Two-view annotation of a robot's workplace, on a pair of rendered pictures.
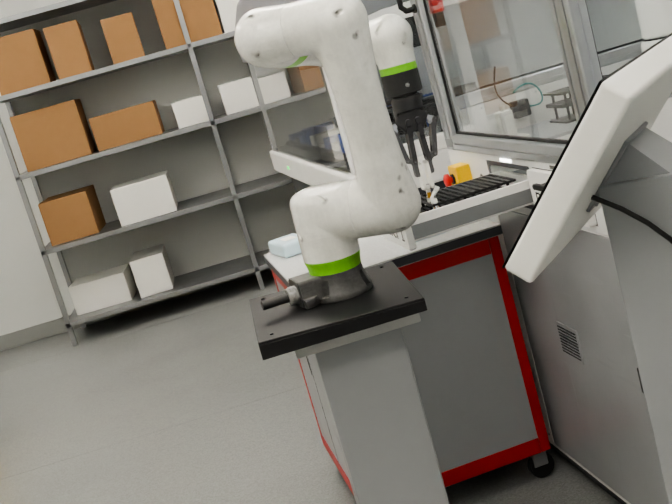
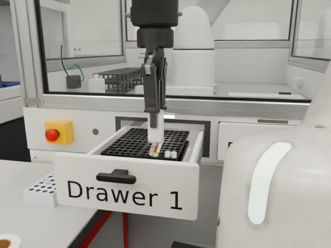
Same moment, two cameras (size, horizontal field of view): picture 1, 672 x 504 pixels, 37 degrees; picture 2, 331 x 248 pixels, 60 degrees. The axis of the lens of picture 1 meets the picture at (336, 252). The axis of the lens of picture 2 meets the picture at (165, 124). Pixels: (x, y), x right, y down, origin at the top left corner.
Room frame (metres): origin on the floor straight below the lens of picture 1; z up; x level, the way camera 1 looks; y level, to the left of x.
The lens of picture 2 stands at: (2.24, 0.29, 1.13)
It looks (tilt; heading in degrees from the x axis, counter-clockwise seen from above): 15 degrees down; 291
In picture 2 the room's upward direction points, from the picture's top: straight up
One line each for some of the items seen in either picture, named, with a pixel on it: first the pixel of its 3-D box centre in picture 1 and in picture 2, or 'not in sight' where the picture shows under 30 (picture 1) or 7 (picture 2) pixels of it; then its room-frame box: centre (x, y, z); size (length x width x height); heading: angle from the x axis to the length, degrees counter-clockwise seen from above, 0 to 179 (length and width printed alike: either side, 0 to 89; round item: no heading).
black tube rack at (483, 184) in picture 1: (465, 200); (150, 152); (2.53, -0.35, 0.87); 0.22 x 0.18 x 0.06; 99
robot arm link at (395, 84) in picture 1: (401, 84); (153, 13); (2.48, -0.27, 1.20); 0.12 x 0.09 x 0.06; 9
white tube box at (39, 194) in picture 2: not in sight; (53, 187); (2.75, -0.24, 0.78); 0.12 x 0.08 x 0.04; 97
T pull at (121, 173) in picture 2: not in sight; (118, 175); (2.49, -0.13, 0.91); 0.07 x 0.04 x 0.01; 9
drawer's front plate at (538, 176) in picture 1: (559, 196); (271, 144); (2.24, -0.52, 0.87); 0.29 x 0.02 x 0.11; 9
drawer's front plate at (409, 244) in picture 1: (392, 221); (123, 184); (2.50, -0.16, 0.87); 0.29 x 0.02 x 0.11; 9
